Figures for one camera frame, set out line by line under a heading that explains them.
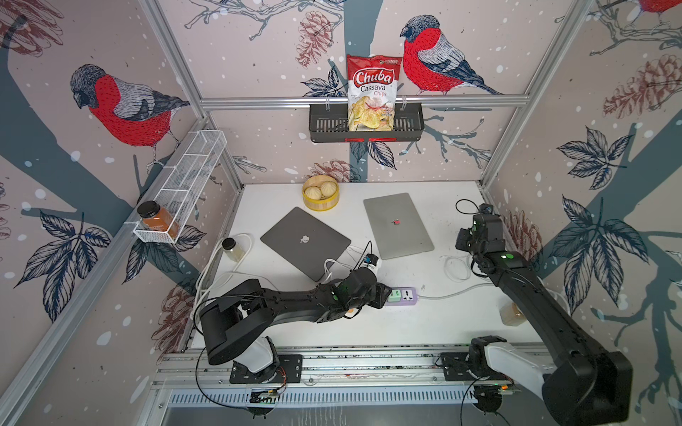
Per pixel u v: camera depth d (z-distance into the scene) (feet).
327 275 3.01
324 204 3.61
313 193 3.61
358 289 2.08
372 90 2.80
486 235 1.98
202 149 3.00
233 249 2.96
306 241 3.30
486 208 2.32
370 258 2.44
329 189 3.64
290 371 2.39
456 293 2.89
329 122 3.11
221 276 3.06
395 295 2.66
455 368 2.40
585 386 1.21
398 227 3.52
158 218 2.01
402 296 2.76
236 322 1.42
